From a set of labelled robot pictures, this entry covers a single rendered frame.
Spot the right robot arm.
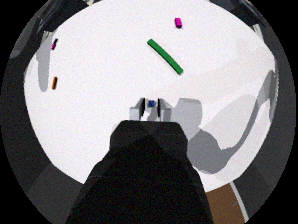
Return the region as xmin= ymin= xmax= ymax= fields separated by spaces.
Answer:
xmin=9 ymin=0 xmax=60 ymax=59

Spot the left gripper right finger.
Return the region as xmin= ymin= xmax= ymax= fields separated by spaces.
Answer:
xmin=157 ymin=99 xmax=172 ymax=121

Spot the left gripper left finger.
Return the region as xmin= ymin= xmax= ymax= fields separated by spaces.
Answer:
xmin=129 ymin=97 xmax=145 ymax=121

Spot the green rod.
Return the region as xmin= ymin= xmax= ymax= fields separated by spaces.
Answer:
xmin=148 ymin=39 xmax=184 ymax=75

